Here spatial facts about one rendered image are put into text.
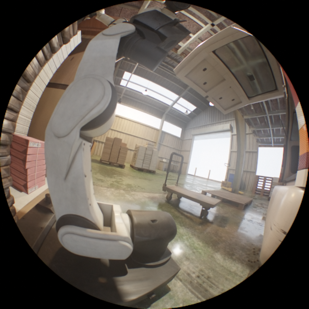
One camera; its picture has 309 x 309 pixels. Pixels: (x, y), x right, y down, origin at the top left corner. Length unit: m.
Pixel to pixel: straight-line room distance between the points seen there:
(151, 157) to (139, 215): 4.83
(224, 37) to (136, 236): 1.54
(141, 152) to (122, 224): 4.72
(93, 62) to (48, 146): 0.25
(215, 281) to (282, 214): 0.48
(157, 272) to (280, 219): 0.40
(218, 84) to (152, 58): 1.33
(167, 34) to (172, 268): 0.95
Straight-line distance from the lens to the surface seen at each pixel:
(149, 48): 0.46
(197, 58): 1.43
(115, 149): 4.51
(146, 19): 0.63
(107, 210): 0.44
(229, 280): 0.77
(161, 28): 0.62
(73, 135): 0.22
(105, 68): 0.34
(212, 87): 1.72
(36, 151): 0.93
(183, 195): 1.47
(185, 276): 0.67
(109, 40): 0.42
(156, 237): 0.36
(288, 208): 0.37
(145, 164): 5.06
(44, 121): 1.37
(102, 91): 0.23
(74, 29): 0.76
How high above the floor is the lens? 0.53
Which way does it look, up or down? 4 degrees up
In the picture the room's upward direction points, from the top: 13 degrees clockwise
